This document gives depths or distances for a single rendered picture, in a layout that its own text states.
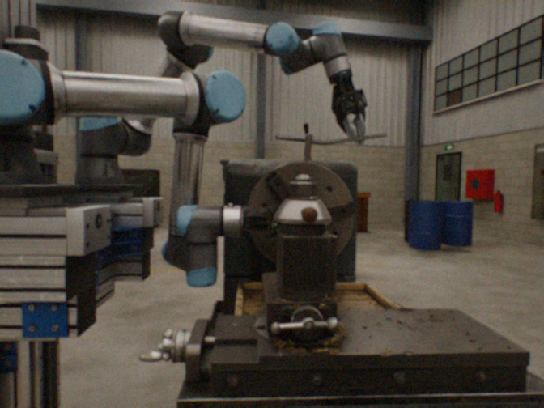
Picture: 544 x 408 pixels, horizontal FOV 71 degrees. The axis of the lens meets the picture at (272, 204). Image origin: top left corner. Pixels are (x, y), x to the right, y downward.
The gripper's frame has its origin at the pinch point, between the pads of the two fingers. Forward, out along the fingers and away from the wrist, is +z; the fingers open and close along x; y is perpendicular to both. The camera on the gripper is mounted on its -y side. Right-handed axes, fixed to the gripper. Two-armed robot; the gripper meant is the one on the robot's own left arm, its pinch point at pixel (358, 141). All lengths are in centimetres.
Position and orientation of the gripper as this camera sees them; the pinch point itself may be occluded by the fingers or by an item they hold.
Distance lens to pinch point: 120.4
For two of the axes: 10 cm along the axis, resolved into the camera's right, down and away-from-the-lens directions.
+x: 9.5, -3.2, 0.4
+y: 0.6, 0.5, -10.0
